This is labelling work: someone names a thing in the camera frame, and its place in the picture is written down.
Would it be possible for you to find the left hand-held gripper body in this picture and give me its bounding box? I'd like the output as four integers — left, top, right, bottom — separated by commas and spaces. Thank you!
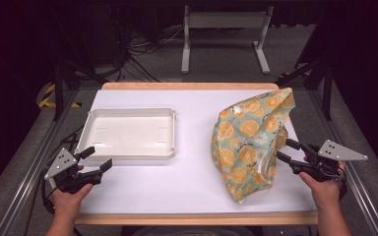
43, 147, 103, 195

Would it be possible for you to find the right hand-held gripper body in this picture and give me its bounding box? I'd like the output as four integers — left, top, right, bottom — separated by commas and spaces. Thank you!
289, 139, 369, 184

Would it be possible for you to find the white plastic tray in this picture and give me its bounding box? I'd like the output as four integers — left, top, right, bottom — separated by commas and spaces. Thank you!
74, 107, 177, 162

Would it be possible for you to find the orange print fabric bag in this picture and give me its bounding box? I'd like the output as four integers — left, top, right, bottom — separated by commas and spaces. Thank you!
211, 87, 296, 205

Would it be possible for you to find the person's left hand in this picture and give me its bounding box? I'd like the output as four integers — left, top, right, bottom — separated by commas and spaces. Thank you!
50, 164, 95, 222

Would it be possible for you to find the person's right hand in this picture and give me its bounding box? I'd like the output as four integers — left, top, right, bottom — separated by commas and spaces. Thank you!
298, 156, 347, 214

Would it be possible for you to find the yellow black hazard tape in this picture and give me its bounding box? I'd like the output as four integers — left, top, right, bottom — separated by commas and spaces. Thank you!
36, 83, 83, 109

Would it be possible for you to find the black tripod stand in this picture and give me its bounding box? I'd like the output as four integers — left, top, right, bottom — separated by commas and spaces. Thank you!
275, 48, 337, 121
49, 6, 110, 123

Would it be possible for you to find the white table cover sheet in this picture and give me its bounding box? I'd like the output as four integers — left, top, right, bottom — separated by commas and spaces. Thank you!
78, 88, 318, 216

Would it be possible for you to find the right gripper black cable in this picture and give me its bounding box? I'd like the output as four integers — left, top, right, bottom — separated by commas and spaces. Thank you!
336, 168, 349, 202

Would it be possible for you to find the aluminium frame rail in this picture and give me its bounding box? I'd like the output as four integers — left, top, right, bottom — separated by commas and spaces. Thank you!
0, 89, 81, 236
307, 88, 378, 236

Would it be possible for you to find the bundle of floor cables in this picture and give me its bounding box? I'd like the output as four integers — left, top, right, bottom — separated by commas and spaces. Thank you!
109, 24, 186, 84

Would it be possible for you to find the white metal stand frame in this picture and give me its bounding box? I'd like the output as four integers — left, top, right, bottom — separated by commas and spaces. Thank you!
180, 4, 276, 76

